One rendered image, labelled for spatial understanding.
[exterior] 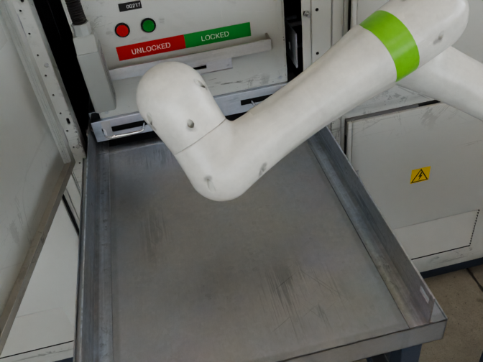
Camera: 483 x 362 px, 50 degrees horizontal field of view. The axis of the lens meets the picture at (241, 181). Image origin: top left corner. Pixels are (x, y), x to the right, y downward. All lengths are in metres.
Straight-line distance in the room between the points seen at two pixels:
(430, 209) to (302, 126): 1.05
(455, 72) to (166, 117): 0.58
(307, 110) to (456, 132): 0.88
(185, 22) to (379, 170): 0.72
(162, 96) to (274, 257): 0.41
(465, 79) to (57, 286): 1.24
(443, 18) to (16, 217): 0.87
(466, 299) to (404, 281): 1.11
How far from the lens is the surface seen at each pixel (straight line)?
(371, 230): 1.05
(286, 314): 0.92
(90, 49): 1.15
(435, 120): 1.56
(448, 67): 1.07
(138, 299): 0.99
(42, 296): 1.71
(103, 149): 1.37
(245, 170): 0.77
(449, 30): 0.91
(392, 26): 0.86
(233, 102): 1.35
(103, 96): 1.20
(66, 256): 1.57
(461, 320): 2.01
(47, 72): 1.26
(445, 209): 1.83
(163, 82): 0.76
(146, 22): 1.24
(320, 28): 1.29
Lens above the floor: 1.60
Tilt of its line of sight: 40 degrees down
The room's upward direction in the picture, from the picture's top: 8 degrees counter-clockwise
